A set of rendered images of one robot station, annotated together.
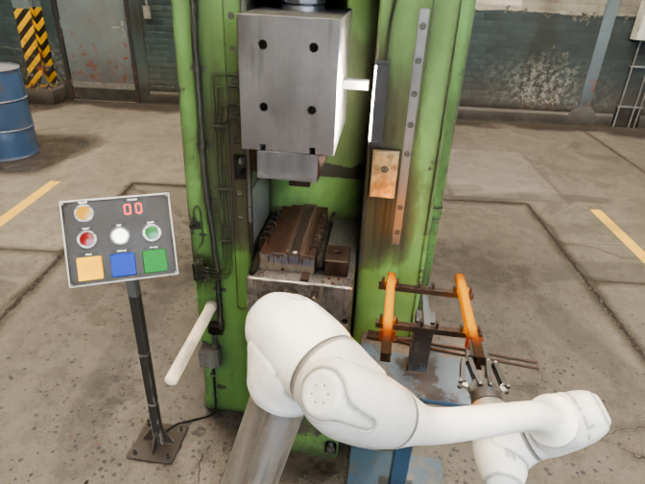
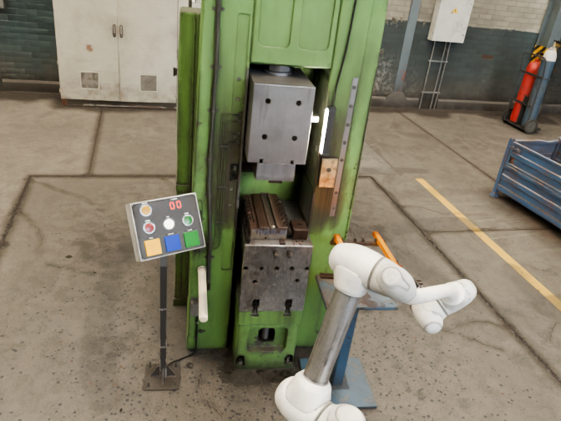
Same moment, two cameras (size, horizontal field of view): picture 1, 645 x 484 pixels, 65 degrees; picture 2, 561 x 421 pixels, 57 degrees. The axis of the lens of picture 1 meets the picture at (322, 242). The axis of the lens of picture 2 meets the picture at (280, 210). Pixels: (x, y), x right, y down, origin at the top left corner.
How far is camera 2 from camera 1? 124 cm
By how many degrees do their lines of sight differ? 16
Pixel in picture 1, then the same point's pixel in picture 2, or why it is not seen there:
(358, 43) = not seen: hidden behind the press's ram
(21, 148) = not seen: outside the picture
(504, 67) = not seen: hidden behind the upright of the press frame
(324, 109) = (302, 138)
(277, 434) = (352, 306)
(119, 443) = (132, 382)
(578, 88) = (392, 78)
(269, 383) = (354, 281)
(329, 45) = (308, 102)
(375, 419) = (409, 285)
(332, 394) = (396, 276)
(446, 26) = (366, 87)
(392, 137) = (333, 150)
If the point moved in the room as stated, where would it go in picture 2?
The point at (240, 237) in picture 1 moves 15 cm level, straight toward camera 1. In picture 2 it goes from (228, 219) to (238, 232)
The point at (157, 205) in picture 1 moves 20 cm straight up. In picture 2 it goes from (189, 201) to (190, 164)
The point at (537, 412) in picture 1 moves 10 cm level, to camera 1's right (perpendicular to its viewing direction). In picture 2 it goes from (449, 287) to (471, 286)
